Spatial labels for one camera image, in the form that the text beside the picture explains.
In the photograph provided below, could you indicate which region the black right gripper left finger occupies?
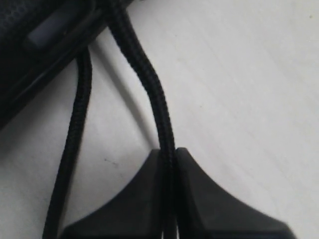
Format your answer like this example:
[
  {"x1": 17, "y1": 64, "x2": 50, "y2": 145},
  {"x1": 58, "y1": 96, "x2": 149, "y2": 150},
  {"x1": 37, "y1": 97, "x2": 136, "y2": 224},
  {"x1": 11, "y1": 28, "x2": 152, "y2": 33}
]
[{"x1": 60, "y1": 149, "x2": 164, "y2": 239}]

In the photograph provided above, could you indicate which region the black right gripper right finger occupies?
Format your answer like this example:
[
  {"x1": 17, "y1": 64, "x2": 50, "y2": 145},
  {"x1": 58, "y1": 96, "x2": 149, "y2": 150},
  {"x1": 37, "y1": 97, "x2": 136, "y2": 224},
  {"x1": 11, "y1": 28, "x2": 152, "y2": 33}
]
[{"x1": 174, "y1": 148, "x2": 295, "y2": 239}]

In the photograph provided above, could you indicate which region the black plastic carry case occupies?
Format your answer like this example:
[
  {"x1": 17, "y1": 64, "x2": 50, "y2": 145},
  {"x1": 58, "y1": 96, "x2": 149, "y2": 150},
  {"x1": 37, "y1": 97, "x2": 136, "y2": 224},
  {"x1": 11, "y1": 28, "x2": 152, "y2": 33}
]
[{"x1": 0, "y1": 0, "x2": 107, "y2": 126}]

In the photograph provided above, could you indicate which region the black braided rope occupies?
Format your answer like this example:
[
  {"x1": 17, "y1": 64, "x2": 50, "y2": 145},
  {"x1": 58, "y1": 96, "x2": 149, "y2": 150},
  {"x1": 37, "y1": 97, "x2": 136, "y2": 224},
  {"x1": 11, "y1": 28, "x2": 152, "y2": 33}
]
[{"x1": 41, "y1": 0, "x2": 180, "y2": 239}]

